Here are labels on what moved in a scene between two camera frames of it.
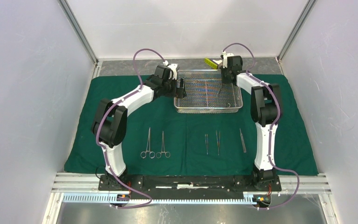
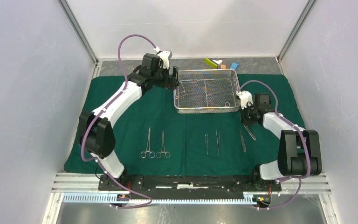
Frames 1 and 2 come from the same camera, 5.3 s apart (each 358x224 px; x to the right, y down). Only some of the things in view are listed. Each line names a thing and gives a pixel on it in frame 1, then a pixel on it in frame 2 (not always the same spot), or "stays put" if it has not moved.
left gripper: [181, 91] to [170, 83]
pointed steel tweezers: [218, 143] stays put
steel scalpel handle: [221, 86] to [250, 132]
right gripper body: [224, 72] to [247, 115]
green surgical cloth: [157, 139] stays put
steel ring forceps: [167, 154] stays put
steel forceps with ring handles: [152, 154] stays put
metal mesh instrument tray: [206, 93] stays put
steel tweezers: [244, 147] stays put
